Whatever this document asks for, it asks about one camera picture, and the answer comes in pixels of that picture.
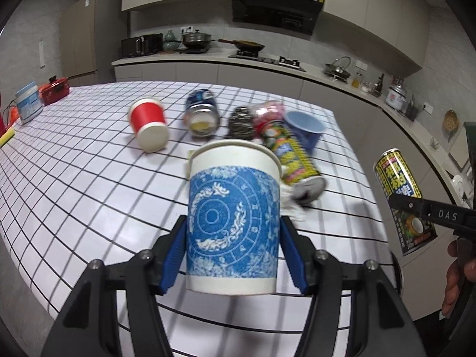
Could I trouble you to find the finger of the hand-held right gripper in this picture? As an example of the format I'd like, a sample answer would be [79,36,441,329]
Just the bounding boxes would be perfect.
[389,193,476,239]

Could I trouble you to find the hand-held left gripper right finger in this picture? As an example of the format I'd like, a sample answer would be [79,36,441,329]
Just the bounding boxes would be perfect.
[281,216,428,357]

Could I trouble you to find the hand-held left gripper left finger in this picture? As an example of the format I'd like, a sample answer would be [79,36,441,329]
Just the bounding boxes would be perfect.
[44,215,190,357]

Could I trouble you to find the yellow green drink can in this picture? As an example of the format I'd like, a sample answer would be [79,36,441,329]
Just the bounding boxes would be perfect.
[373,149,437,256]
[256,121,327,203]

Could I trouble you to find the blue patterned white paper cup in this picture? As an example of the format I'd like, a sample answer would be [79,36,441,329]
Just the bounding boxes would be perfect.
[185,138,283,296]

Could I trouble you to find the clear plastic bag red contents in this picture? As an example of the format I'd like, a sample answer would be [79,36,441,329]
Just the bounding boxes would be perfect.
[250,100,287,127]

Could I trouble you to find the crushed blue soda can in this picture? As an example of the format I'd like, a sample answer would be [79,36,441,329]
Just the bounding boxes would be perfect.
[183,88,221,138]

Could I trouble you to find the person's right hand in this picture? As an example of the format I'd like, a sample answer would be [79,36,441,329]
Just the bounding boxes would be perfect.
[442,240,470,317]

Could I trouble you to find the white dish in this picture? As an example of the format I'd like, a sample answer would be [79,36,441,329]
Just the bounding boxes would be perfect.
[452,176,469,196]

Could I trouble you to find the black utensil holder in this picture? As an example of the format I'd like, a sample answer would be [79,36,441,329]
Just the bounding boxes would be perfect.
[407,95,421,121]

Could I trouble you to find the white checkered tablecloth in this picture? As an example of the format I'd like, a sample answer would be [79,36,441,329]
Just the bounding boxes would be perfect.
[0,81,395,357]

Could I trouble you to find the white rice cooker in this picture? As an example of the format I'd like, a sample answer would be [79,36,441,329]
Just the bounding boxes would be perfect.
[386,76,408,112]

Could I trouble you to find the red paper cup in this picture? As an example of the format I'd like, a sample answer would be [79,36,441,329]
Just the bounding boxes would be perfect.
[127,97,168,153]

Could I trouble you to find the steel wool scrubber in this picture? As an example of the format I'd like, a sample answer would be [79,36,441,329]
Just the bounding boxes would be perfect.
[228,106,257,141]

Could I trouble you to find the black gas stove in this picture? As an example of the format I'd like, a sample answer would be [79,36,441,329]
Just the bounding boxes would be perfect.
[228,51,306,72]

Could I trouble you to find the red lunch box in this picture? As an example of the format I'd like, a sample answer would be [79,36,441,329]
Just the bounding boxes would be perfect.
[38,75,71,105]

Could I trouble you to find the white plastic jar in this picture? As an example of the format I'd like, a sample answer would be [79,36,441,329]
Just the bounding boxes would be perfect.
[15,81,44,124]

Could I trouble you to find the black microwave oven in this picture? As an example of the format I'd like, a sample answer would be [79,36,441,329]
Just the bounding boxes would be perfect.
[121,33,164,58]

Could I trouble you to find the green ceramic vase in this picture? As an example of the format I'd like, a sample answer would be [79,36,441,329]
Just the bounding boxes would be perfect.
[163,30,179,52]

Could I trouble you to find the wok with glass lid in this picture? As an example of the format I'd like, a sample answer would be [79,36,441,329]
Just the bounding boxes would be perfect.
[181,28,215,49]

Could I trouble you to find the red container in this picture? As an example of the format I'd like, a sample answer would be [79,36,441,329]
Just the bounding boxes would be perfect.
[0,93,19,131]

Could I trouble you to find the beige refrigerator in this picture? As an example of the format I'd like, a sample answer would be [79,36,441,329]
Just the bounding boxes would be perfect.
[59,0,123,86]

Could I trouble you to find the black range hood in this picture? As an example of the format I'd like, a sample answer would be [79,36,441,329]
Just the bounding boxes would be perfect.
[228,0,323,37]

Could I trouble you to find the steel pot with handle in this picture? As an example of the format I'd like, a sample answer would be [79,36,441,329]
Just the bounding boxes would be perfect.
[324,57,352,82]

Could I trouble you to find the frying pan with wooden handle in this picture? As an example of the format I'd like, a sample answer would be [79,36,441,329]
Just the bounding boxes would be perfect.
[218,38,266,53]

